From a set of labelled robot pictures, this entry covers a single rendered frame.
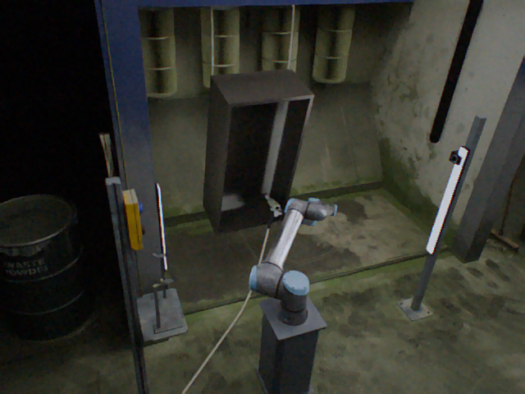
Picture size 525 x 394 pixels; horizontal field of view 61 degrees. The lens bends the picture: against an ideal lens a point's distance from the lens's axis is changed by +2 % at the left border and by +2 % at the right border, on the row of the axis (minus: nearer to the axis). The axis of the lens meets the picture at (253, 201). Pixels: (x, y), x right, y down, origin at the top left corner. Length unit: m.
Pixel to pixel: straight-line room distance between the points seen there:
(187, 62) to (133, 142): 2.02
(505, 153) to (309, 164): 1.82
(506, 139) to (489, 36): 0.80
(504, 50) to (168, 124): 2.84
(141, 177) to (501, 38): 2.85
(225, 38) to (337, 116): 1.64
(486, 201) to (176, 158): 2.75
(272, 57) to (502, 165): 2.10
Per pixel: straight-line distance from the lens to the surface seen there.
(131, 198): 1.98
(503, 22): 4.01
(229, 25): 3.93
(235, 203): 3.78
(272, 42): 4.15
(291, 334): 2.59
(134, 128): 2.37
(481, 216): 4.24
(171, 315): 2.46
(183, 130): 4.35
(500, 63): 3.99
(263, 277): 2.53
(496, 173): 4.06
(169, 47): 3.88
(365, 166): 5.05
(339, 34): 4.40
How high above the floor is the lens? 2.60
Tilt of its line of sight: 33 degrees down
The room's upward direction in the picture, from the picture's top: 3 degrees clockwise
